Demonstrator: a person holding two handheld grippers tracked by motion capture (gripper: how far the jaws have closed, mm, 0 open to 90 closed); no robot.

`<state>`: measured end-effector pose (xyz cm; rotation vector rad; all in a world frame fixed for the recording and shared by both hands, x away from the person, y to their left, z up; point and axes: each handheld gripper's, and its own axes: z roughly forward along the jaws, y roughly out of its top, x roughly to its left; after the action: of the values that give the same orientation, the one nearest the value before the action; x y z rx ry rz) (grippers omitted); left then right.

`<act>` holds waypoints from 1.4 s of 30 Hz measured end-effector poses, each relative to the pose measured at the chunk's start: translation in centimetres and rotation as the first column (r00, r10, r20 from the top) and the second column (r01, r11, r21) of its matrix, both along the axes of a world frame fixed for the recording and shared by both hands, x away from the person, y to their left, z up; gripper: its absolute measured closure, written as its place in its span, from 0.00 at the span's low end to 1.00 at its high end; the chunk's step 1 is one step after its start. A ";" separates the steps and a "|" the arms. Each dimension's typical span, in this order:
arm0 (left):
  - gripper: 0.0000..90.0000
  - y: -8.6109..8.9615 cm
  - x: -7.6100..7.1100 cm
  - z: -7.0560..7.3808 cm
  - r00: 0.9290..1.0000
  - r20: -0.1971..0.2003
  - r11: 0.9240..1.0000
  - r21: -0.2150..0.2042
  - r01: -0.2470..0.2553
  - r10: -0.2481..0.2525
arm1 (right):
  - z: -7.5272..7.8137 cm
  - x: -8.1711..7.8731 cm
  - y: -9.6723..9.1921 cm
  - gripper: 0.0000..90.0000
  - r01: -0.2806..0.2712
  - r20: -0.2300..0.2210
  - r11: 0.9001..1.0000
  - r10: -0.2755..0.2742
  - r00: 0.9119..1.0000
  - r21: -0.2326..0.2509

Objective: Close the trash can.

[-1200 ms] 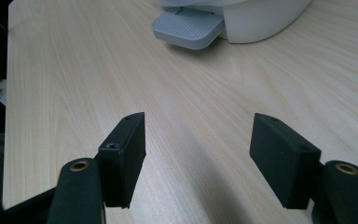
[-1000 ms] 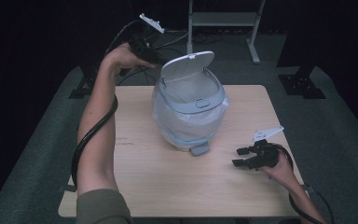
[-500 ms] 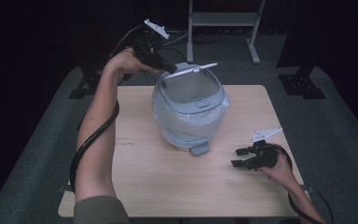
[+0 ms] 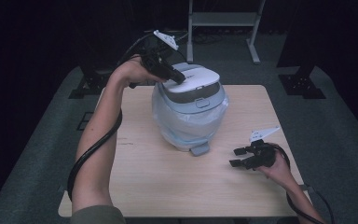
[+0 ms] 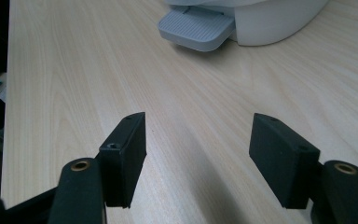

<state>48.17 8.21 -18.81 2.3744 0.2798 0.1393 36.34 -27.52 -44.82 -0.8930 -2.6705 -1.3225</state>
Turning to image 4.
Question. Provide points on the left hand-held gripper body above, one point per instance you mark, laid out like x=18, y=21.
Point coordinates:
x=155, y=56

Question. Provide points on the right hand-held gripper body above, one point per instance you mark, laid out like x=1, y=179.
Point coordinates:
x=262, y=152

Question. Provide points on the white and grey pedal bin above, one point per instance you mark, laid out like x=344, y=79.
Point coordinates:
x=192, y=93

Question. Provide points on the person's right hand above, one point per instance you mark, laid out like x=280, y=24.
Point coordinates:
x=278, y=171

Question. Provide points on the person's left hand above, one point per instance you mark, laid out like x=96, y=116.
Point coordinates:
x=133, y=73

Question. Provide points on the clear plastic bin liner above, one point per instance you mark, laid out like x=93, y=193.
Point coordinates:
x=183, y=127

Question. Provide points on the white metal stand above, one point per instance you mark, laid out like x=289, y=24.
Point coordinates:
x=223, y=18

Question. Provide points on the black stand base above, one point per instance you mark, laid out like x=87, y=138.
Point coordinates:
x=301, y=85
x=87, y=88

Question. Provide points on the black floor socket plate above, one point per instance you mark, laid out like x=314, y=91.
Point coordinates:
x=84, y=121

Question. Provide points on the olive sleeve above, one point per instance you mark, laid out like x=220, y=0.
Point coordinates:
x=98, y=216

